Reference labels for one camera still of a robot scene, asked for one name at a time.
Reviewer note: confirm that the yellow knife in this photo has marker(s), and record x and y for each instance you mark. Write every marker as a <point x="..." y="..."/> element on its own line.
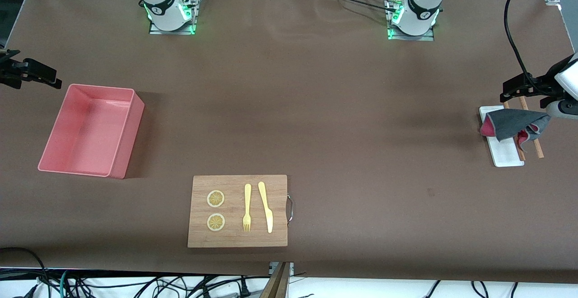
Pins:
<point x="265" y="203"/>

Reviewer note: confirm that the grey and pink cloth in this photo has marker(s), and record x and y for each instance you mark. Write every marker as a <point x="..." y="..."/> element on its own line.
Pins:
<point x="515" y="122"/>

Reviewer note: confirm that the wooden post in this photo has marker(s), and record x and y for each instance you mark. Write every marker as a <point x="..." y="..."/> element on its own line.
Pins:
<point x="277" y="284"/>

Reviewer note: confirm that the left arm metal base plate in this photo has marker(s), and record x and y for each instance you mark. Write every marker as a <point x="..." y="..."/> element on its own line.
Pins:
<point x="411" y="38"/>

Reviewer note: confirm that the white rectangular tray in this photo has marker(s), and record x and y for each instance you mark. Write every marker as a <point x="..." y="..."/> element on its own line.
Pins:
<point x="505" y="153"/>

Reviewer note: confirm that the lemon slice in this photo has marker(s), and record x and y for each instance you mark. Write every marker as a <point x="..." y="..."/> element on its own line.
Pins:
<point x="215" y="198"/>
<point x="216" y="222"/>

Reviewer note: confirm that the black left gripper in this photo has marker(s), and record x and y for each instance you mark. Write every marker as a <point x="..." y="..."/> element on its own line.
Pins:
<point x="540" y="86"/>

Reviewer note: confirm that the pink plastic bin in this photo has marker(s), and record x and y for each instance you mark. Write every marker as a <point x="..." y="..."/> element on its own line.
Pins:
<point x="88" y="131"/>

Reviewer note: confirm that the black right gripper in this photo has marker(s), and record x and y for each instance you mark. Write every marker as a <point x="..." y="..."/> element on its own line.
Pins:
<point x="10" y="71"/>

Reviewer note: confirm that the yellow fork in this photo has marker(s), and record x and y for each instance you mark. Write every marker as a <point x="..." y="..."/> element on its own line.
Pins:
<point x="247" y="198"/>

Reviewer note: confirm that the wooden cutting board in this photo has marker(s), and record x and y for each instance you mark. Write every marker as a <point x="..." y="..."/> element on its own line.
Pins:
<point x="237" y="239"/>

